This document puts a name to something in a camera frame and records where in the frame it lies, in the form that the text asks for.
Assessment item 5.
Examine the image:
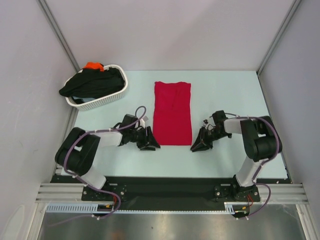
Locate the red t shirt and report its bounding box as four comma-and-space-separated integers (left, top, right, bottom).
153, 81, 193, 146

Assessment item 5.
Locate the left aluminium corner post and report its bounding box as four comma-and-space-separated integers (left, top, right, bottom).
36, 0, 81, 72

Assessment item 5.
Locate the white slotted cable duct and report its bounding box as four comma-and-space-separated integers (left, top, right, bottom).
46, 203, 114, 214

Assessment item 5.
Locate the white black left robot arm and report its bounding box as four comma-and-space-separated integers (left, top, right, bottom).
54, 114, 161, 200

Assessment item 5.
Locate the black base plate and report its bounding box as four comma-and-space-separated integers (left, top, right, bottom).
81, 183, 129, 201
213, 184, 261, 202

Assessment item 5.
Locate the right aluminium corner post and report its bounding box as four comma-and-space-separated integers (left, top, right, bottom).
256, 0, 303, 77

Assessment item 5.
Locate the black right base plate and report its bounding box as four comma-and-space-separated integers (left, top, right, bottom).
213, 184, 261, 202

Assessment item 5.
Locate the aluminium corner post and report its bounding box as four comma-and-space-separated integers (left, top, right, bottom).
256, 0, 303, 77
36, 0, 81, 72

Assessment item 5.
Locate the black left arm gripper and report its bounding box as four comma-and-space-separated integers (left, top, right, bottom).
128, 125, 160, 151

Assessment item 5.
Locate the orange t shirt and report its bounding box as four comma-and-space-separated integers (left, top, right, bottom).
83, 61, 105, 72

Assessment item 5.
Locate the aluminium front rail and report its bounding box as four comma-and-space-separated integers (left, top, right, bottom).
35, 183, 309, 205

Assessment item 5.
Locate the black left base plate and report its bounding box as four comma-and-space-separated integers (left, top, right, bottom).
81, 183, 129, 201

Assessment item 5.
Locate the black t shirt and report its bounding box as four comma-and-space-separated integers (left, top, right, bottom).
59, 67, 125, 99

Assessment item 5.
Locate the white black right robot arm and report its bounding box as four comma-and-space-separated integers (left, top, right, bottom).
190, 110, 282, 201

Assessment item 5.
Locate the white plastic laundry basket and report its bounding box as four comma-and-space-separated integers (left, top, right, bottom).
59, 64, 129, 111

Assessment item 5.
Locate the light blue t shirt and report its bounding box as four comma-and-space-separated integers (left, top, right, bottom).
71, 96, 95, 105

